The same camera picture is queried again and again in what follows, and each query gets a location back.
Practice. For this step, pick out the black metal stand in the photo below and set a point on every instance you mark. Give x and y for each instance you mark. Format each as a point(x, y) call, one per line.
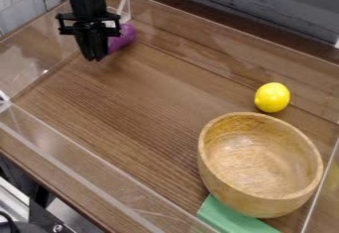
point(25, 202)

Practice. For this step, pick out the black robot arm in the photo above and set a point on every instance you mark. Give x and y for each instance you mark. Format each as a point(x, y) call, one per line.
point(91, 24)

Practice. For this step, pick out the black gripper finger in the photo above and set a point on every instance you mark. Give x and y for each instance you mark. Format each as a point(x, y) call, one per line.
point(82, 38)
point(99, 45)

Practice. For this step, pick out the brown wooden bowl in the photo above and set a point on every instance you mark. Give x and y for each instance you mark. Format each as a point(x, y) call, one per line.
point(260, 164)

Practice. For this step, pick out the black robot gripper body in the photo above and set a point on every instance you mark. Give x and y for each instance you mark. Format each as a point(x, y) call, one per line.
point(89, 17)

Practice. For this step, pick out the clear acrylic corner bracket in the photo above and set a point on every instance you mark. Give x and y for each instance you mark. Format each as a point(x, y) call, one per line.
point(122, 10)

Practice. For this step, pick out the yellow toy lemon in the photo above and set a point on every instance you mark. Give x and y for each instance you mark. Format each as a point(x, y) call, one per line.
point(272, 97)

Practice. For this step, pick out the purple toy eggplant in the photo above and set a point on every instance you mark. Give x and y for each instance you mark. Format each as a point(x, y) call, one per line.
point(120, 42)

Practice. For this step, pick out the green cloth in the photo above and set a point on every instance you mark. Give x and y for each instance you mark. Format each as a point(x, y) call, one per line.
point(228, 221)

